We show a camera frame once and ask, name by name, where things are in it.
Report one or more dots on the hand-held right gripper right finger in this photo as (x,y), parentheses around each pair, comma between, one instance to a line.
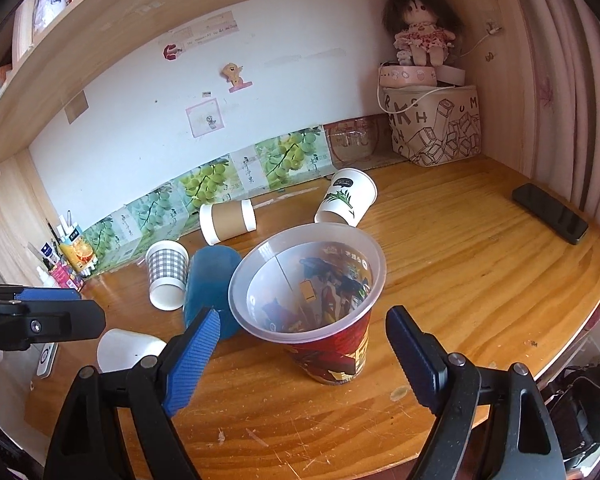
(415,355)

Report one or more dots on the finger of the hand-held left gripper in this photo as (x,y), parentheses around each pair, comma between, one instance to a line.
(50,294)

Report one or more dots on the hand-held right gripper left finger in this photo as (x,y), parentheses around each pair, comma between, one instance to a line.
(190,360)

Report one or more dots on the red printed plastic cup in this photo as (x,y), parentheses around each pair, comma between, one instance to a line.
(330,355)

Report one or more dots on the plain white paper cup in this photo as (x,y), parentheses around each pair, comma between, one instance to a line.
(125,350)

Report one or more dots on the blue plastic cup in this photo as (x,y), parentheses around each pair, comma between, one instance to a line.
(207,280)

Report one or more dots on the grey checkered paper cup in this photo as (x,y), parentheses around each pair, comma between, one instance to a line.
(167,265)

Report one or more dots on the brown sleeve paper cup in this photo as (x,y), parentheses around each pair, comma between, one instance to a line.
(227,220)

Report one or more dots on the white plant print paper cup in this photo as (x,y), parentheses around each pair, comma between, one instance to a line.
(350,195)

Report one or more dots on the pink packet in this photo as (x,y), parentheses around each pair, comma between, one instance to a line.
(67,276)

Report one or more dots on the blue and white box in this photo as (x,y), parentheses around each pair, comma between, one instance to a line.
(50,254)

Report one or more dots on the white remote control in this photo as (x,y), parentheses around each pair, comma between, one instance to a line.
(45,360)

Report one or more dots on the green grape print carton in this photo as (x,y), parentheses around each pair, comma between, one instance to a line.
(290,152)
(205,182)
(155,205)
(105,237)

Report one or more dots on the beige tape patch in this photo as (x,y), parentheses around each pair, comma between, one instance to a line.
(76,107)

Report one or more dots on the black bag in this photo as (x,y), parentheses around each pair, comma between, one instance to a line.
(585,410)

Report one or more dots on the black smartphone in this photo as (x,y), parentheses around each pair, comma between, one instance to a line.
(550,212)

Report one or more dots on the clear glass jar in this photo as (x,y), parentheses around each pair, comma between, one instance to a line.
(352,140)

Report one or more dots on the printed fabric storage box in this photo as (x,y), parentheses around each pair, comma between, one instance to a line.
(430,130)

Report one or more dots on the white paper note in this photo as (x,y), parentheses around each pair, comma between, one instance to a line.
(210,32)

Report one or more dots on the pink power strip box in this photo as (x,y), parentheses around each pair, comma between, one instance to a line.
(405,77)

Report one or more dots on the small white box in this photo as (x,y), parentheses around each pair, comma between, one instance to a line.
(452,76)

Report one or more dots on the small pink figurine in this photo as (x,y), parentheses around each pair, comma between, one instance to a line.
(403,58)

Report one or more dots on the pink curtain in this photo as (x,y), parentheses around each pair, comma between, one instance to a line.
(570,85)

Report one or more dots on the brown hair rag doll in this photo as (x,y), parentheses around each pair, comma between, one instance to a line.
(422,35)

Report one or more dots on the red wall sticker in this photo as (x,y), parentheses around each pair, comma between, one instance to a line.
(170,51)

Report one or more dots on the pink square wall sticker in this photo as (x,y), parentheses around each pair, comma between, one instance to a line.
(205,117)

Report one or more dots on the yellow duck wall sticker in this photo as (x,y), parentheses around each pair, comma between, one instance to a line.
(232,74)

